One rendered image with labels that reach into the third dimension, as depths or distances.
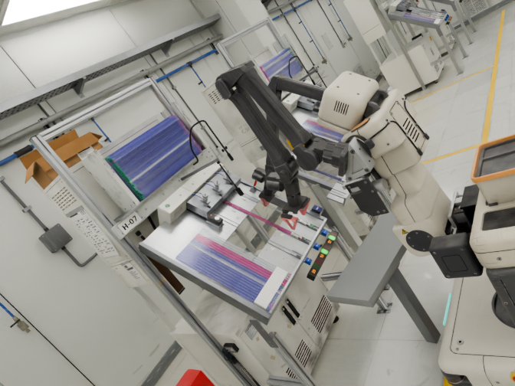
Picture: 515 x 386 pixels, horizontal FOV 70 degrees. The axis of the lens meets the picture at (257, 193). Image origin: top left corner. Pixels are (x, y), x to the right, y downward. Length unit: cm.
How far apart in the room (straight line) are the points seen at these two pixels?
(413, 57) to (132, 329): 506
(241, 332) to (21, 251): 189
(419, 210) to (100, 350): 267
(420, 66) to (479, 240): 500
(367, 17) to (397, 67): 85
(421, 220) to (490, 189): 25
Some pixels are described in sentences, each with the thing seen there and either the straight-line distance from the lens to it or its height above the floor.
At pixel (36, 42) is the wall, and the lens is 393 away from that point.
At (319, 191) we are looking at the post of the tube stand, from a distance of 234.
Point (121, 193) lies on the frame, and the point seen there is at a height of 148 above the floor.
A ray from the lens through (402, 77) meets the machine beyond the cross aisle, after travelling 621.
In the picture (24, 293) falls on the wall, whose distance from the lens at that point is 322.
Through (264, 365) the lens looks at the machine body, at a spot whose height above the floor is 37.
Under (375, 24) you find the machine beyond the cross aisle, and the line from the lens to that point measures 609.
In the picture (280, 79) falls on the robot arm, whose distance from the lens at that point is 171.
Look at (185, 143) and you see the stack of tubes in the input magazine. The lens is 213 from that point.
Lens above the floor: 155
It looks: 14 degrees down
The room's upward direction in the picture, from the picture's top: 36 degrees counter-clockwise
